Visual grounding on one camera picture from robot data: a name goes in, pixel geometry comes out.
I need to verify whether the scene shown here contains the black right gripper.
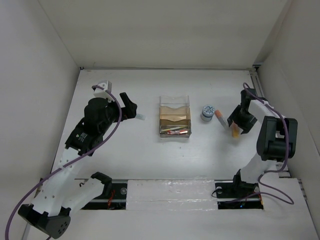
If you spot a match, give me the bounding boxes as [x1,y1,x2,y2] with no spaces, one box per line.
[228,104,259,135]

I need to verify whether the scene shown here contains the green highlighter marker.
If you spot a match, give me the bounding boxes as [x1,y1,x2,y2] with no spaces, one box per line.
[135,113,146,121]

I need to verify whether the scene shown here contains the orange capped clear marker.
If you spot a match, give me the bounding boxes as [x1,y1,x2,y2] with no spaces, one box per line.
[214,109,229,129]

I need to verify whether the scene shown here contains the orange pen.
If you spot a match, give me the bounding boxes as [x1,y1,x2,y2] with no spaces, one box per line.
[166,129,189,136]

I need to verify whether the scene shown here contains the red pen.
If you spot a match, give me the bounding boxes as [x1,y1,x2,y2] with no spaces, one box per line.
[166,131,188,136]

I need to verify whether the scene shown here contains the yellow pen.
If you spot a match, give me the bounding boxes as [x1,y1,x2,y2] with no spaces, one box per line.
[160,126,186,133]

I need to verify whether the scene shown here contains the orange yellow highlighter marker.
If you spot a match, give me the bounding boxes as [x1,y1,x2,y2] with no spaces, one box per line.
[231,122,240,138]

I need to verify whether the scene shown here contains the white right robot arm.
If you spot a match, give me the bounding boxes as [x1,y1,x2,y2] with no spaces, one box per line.
[211,87,298,204]

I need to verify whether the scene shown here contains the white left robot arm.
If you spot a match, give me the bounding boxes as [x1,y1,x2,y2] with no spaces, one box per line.
[18,91,138,240]

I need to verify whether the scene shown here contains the blue tape roll right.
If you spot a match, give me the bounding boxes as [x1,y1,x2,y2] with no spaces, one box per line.
[200,104,215,122]

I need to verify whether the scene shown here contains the three-tier acrylic organizer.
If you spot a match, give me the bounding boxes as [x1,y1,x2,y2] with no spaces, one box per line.
[159,95,192,138]

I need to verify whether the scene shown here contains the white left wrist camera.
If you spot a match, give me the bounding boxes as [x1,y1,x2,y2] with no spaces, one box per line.
[92,80,112,99]

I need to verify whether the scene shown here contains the aluminium frame rail right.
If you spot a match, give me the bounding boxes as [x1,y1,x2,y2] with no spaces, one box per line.
[248,64,266,99]

